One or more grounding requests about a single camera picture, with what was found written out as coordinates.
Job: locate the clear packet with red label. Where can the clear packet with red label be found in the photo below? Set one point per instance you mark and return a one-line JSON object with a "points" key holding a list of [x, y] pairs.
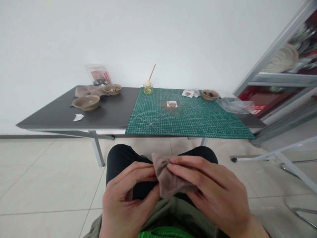
{"points": [[97, 74]]}

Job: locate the red and white packet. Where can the red and white packet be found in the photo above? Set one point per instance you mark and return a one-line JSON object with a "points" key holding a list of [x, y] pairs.
{"points": [[258, 109]]}

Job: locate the brown bowl with pale pieces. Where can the brown bowl with pale pieces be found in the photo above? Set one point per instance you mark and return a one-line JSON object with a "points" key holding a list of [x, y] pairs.
{"points": [[112, 89]]}

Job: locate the empty brown ceramic bowl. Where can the empty brown ceramic bowl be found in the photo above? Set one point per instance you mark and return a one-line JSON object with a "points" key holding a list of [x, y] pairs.
{"points": [[86, 103]]}

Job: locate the dark grey table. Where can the dark grey table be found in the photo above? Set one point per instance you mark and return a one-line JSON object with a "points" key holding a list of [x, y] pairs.
{"points": [[109, 116]]}

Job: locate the white paper scrap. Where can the white paper scrap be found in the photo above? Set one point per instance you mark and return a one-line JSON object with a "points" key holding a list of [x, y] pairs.
{"points": [[78, 117]]}

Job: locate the wooden stick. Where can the wooden stick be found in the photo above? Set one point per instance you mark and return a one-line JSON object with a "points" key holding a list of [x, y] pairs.
{"points": [[152, 72]]}

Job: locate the small white sachet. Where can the small white sachet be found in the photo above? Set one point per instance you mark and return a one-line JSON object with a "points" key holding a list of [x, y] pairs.
{"points": [[172, 103]]}

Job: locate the metal shelf rack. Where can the metal shelf rack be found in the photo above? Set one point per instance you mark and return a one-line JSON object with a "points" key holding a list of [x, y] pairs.
{"points": [[284, 74]]}

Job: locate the brown bowl with dark pieces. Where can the brown bowl with dark pieces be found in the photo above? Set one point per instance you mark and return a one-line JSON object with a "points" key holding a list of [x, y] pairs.
{"points": [[210, 95]]}

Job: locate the person's right hand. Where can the person's right hand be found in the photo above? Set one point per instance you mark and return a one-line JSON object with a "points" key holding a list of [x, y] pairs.
{"points": [[220, 193]]}

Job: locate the green cutting mat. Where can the green cutting mat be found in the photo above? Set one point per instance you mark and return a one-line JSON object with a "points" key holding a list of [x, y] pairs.
{"points": [[188, 119]]}

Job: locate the person's left hand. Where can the person's left hand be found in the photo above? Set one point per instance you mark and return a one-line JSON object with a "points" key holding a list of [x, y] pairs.
{"points": [[119, 213]]}

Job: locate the brown cloth pouch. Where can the brown cloth pouch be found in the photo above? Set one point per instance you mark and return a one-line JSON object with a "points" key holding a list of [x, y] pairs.
{"points": [[171, 181]]}

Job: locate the person's body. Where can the person's body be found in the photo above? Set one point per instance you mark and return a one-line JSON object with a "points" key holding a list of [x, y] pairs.
{"points": [[173, 218]]}

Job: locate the chrome tube chair frame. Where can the chrome tube chair frame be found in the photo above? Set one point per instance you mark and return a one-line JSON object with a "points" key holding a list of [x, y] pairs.
{"points": [[297, 171]]}

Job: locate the opened clear sachet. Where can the opened clear sachet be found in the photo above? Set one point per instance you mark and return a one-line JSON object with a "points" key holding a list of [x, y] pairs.
{"points": [[189, 93]]}

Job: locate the crumpled clear plastic bags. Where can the crumpled clear plastic bags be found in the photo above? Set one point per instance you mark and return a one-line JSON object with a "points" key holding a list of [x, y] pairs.
{"points": [[232, 103]]}

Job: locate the white metal frame stand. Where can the white metal frame stand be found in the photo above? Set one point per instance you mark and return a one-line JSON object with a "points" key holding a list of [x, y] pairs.
{"points": [[279, 156]]}

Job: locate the small glass jar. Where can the small glass jar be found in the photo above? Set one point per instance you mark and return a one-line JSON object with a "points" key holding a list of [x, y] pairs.
{"points": [[148, 88]]}

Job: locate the brown cloth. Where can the brown cloth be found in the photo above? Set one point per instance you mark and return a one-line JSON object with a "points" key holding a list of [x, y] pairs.
{"points": [[83, 91]]}

